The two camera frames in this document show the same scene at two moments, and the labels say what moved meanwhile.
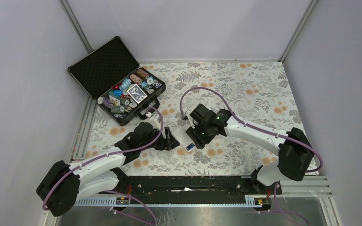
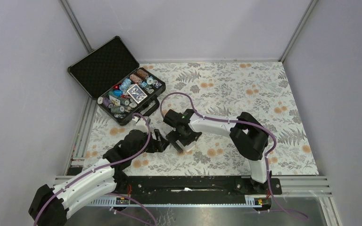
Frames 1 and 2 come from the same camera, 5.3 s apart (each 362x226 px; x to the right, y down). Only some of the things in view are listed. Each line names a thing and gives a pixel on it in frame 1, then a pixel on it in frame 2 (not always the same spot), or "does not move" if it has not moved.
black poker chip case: [111, 75] does not move
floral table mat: [256, 93] does not move
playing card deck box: [137, 93] does not move
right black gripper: [200, 142] to [173, 136]
